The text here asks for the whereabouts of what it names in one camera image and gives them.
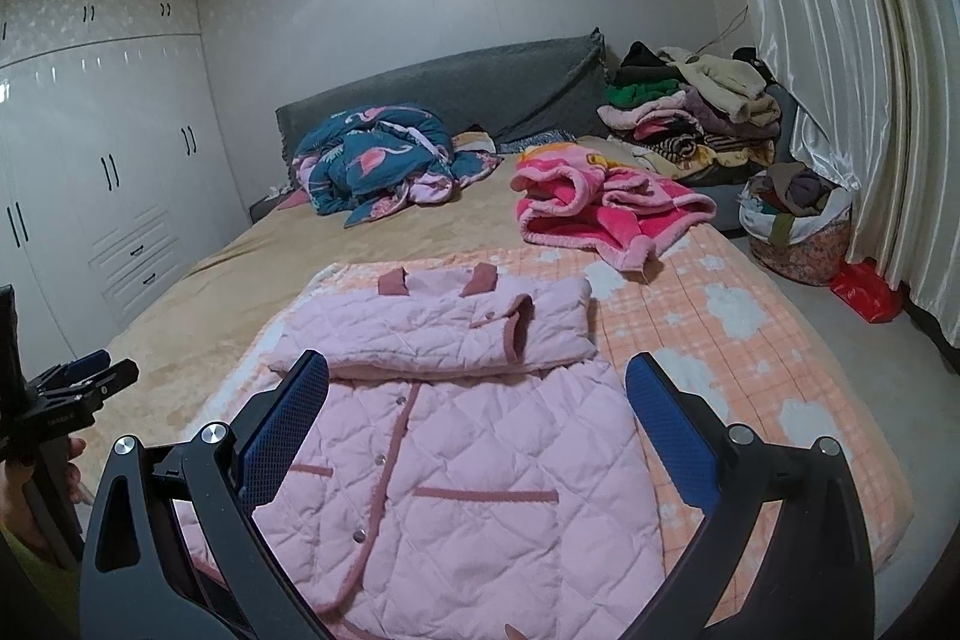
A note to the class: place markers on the white wardrobe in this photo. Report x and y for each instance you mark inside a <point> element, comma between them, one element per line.
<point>90,160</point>

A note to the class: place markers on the pile of folded clothes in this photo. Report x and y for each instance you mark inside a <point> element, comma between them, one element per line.
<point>675,115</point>

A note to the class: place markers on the pink quilted jacket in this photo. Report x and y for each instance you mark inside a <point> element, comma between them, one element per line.
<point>465,445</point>

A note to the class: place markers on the red plastic bag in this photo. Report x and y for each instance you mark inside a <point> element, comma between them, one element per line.
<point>866,291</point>

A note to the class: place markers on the blue flamingo-print quilt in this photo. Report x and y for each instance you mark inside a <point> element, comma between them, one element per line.
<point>367,160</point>

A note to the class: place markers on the grey bedside bench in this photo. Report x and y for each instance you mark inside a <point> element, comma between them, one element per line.
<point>731,201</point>

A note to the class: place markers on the grey padded headboard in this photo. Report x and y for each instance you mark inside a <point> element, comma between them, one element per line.
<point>510,85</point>

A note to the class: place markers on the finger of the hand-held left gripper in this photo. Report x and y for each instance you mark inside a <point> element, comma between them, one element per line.
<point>112,379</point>
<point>86,361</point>

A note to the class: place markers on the patterned cloth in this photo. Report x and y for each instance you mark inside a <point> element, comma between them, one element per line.
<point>540,144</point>

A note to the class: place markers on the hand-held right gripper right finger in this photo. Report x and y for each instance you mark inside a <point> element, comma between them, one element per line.
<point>671,430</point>

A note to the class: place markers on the tan printed pillow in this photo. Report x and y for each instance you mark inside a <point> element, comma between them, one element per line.
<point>472,143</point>

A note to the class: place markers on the pink fleece robe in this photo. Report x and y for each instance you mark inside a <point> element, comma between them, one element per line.
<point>570,197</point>

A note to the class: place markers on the white satin curtain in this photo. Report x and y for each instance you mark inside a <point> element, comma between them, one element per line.
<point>862,48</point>

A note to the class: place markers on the orange plaid blanket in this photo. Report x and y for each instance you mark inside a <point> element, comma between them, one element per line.
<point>750,325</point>

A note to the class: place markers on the floral basket of clothes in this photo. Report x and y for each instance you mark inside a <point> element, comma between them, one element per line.
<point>795,242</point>

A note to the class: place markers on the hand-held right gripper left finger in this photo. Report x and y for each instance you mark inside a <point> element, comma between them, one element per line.
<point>289,415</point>

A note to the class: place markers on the bed with tan sheet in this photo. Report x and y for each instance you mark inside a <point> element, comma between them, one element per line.
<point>247,250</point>

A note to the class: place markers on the person's left hand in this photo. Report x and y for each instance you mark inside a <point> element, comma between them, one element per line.
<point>19,505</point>

